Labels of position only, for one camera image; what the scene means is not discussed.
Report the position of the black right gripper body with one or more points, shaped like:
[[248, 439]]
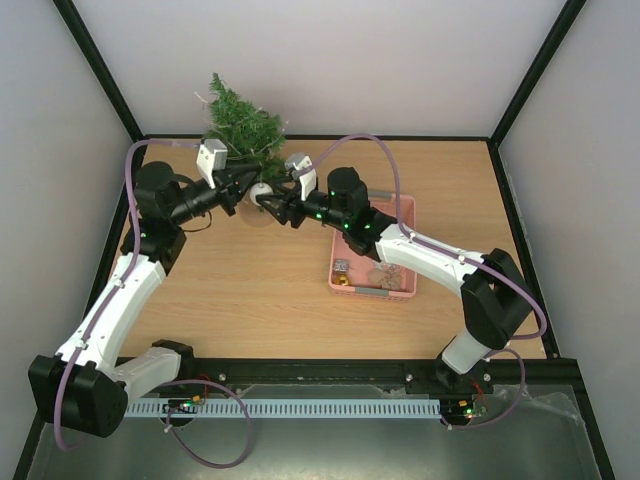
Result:
[[293, 208]]

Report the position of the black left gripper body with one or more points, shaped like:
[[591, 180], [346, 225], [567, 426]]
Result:
[[226, 190]]

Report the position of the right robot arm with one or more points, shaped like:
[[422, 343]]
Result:
[[491, 288]]

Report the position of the small green christmas tree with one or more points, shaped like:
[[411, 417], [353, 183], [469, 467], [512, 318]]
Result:
[[273, 169]]

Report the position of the black enclosure frame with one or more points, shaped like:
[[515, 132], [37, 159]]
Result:
[[557, 33]]

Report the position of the round wooden tree base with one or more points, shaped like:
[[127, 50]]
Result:
[[254, 215]]

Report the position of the light blue cable duct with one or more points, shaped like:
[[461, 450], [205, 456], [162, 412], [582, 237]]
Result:
[[288, 408]]

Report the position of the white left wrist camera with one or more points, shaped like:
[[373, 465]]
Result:
[[211, 157]]

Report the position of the black aluminium mounting rail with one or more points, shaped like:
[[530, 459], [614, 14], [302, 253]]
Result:
[[415, 376]]

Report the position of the pink perforated plastic basket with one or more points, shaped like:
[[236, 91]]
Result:
[[359, 266]]

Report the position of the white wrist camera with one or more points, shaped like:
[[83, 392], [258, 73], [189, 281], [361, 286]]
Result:
[[211, 157], [300, 167]]

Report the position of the silver glitter gift ornament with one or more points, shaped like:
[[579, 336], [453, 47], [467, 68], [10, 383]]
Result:
[[340, 265]]

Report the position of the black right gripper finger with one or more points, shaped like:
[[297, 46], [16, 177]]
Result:
[[276, 206], [288, 192]]

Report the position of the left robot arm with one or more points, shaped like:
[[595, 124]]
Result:
[[83, 387]]

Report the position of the white ball ornament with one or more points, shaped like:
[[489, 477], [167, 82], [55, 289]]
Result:
[[257, 190]]

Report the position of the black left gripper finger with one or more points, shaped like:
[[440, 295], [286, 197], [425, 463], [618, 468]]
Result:
[[241, 183], [238, 167]]

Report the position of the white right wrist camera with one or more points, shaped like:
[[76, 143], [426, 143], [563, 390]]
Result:
[[300, 167]]

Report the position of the clear wire fairy lights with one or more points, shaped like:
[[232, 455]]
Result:
[[249, 132]]

